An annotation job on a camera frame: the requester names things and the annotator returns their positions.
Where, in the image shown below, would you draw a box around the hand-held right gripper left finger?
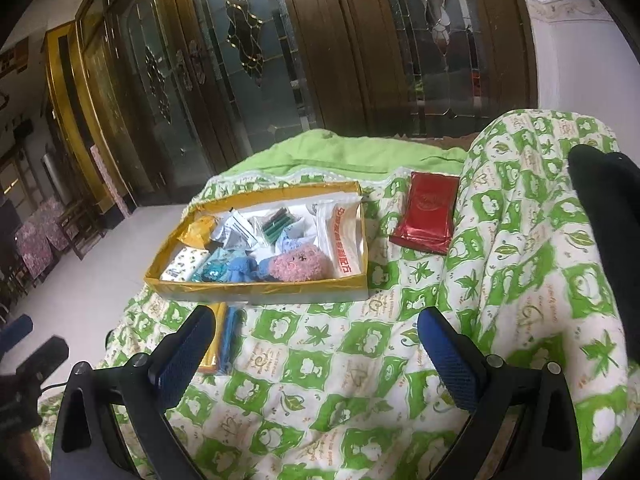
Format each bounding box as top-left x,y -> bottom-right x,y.
50,305 -> 217,480

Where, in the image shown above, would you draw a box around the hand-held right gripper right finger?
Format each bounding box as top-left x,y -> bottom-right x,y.
417,306 -> 582,480

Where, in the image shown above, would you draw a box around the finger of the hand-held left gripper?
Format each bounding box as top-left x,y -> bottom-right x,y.
0,314 -> 34,357
14,337 -> 69,387

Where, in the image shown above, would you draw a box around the yellow and blue pen pack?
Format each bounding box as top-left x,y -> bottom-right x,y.
197,302 -> 247,376

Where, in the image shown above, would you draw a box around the white printed tissue packet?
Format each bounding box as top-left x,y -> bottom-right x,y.
159,246 -> 212,282

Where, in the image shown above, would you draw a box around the teal cartoon toy packet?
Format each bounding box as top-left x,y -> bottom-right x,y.
192,250 -> 237,284

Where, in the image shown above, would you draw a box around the yellow-edged white foam box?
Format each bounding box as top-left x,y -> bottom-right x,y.
144,181 -> 370,306

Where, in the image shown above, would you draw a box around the yellow packet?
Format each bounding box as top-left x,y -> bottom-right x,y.
184,216 -> 222,249

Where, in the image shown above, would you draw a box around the white packet blue print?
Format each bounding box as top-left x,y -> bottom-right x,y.
212,210 -> 257,252

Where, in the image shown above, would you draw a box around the pink plush toy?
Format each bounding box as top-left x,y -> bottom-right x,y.
266,246 -> 334,284

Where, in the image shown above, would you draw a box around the bag of green sticks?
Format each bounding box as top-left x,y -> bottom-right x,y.
250,207 -> 304,247

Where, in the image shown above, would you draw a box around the white plastic bag red print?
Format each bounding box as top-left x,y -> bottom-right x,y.
315,195 -> 367,279

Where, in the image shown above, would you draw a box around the floral cushioned chair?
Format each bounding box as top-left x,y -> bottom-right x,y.
15,197 -> 83,281

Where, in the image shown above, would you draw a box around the green printed blanket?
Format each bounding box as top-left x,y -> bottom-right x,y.
40,107 -> 640,480

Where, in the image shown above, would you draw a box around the red foil packet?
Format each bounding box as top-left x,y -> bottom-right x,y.
389,171 -> 462,256

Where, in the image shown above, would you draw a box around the black rounded object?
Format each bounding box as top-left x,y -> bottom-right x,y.
567,144 -> 640,313

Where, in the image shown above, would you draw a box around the golden framed cabinet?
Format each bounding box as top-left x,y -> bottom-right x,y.
42,20 -> 138,221

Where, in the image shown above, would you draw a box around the wooden glass doors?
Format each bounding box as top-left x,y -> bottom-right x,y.
75,0 -> 538,201

